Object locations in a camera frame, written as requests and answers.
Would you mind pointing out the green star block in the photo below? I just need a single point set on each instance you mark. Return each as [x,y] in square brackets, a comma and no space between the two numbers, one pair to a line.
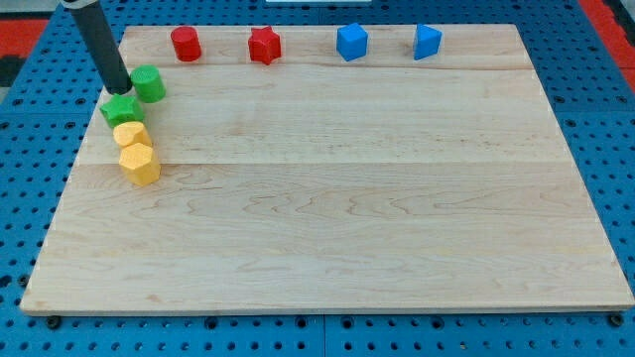
[121,109]

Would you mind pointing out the yellow heart block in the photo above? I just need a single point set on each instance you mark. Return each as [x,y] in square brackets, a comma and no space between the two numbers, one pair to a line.
[130,133]

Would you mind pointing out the green cylinder block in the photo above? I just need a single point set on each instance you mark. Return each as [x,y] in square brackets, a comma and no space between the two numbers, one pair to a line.
[148,83]

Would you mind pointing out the light wooden board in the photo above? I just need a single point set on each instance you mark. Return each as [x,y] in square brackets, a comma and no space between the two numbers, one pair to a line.
[315,185]

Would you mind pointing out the red star block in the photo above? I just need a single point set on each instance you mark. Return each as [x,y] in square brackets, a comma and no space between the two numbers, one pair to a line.
[264,45]

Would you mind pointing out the yellow hexagon block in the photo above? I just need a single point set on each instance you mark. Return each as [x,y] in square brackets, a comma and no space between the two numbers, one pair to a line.
[140,164]

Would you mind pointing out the red cylinder block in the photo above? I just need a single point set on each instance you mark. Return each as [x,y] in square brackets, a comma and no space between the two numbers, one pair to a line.
[186,44]

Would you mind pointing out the blue cube block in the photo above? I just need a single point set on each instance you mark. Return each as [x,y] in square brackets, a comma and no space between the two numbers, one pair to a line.
[351,42]

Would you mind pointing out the blue triangular prism block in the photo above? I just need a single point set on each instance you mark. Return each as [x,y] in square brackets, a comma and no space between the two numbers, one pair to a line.
[427,42]

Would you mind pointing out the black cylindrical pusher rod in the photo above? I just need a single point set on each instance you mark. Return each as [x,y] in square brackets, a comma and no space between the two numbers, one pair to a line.
[95,31]

